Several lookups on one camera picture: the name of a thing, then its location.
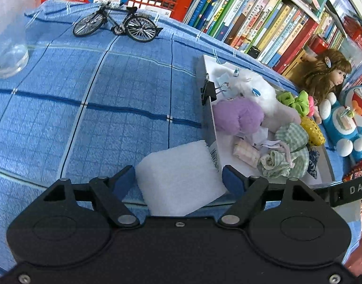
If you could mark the brown haired doll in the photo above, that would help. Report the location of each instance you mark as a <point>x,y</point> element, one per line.
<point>321,74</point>

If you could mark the pink scrunchie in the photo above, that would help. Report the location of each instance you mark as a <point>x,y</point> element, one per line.
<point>311,106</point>

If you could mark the pink plaid tissue pack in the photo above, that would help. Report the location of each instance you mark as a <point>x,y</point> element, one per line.
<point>245,152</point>

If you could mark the row of upright books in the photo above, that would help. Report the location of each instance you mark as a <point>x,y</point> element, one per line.
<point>277,32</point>

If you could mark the white shallow box tray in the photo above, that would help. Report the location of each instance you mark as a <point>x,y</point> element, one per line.
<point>221,145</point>

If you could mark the gold sequin pouch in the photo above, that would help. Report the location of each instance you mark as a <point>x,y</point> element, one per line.
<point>316,137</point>

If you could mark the white fluffy plush toy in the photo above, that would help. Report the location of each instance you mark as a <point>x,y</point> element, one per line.
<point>251,85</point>

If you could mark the blue checked tablecloth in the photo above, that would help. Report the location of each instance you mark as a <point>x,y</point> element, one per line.
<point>87,107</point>

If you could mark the pale pink knit sock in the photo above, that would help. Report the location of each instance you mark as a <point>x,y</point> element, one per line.
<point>282,116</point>

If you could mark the clear glass cup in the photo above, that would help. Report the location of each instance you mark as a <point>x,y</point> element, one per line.
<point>14,53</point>

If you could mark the black binder clip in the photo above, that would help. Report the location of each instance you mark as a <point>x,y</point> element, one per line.
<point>209,91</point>

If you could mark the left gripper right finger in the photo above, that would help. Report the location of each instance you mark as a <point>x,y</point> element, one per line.
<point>251,194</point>

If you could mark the blue Doraemon plush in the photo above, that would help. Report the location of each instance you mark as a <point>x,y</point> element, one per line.
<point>343,122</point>

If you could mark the red soda can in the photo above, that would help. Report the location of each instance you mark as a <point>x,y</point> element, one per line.
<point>318,45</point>

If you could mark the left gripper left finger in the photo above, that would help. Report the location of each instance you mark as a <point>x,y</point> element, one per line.
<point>106,195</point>

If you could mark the miniature black bicycle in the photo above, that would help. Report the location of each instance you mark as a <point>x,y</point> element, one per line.
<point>138,26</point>

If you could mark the green checked cloth scrunchie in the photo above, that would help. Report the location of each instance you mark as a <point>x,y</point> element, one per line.
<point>288,157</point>

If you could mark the purple plush toy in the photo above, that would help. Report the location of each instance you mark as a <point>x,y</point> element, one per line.
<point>237,115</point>

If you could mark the navy floral drawstring pouch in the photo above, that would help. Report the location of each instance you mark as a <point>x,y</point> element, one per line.
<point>313,162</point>

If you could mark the white foam block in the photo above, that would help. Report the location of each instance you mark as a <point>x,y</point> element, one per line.
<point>178,181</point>

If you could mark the white paper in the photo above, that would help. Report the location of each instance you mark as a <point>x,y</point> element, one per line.
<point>260,139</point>

